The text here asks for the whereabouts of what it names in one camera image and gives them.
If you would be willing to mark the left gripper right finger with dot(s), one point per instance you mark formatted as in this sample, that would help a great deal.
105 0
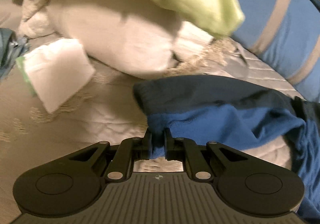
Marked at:
192 156

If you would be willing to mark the white tissue pack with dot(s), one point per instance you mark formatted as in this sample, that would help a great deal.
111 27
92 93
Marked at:
56 72

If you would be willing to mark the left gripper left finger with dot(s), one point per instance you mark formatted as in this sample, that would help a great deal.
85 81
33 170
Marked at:
122 157

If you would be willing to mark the beige quilted comforter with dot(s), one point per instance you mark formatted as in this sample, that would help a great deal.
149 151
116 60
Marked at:
136 37

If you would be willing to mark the blue fleece jacket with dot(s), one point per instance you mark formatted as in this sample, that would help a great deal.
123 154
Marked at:
238 114

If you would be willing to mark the grey quilted bedspread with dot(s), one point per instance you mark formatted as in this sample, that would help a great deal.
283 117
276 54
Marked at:
103 110

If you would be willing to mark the left blue striped pillow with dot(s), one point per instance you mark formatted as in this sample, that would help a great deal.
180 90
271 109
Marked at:
285 35

